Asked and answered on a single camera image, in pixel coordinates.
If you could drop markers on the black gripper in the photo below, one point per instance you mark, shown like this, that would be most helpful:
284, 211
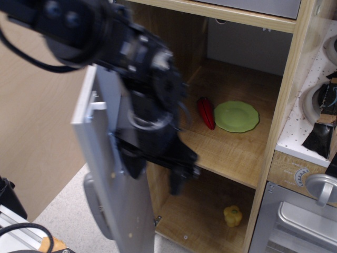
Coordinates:
157, 142

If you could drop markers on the silver fridge door handle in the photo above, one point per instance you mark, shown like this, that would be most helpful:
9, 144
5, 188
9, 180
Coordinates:
96, 207

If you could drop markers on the silver fridge door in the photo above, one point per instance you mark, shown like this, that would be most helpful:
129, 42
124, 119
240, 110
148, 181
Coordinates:
126, 201

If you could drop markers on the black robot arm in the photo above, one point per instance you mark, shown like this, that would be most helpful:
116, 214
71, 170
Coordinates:
81, 33

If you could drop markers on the red toy chili pepper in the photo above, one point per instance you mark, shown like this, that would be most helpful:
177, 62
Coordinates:
205, 109

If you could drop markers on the yellow toy bell pepper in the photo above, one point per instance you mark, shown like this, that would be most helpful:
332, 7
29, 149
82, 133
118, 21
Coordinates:
232, 216

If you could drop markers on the green toy plate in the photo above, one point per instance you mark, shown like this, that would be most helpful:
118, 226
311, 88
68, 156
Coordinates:
236, 116

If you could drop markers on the plywood side board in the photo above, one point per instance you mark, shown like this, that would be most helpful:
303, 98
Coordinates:
39, 150

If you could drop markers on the orange tape piece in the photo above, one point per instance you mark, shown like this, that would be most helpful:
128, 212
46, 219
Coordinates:
57, 245

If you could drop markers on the wooden toy kitchen cabinet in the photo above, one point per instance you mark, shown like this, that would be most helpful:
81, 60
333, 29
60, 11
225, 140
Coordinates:
228, 54

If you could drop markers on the silver oven door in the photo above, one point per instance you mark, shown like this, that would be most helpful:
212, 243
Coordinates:
270, 236

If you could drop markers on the black box at left edge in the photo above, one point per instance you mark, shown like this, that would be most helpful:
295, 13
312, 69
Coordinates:
9, 198

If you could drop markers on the white speckled countertop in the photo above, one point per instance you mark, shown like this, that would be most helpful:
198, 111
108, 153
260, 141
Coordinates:
297, 127

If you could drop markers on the silver oven knob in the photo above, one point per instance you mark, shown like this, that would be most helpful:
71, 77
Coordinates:
322, 187

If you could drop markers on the silver freezer door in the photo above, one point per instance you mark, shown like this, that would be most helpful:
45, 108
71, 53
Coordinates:
280, 8

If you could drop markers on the silver oven door handle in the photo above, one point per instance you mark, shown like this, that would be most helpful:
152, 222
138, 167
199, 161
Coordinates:
318, 225

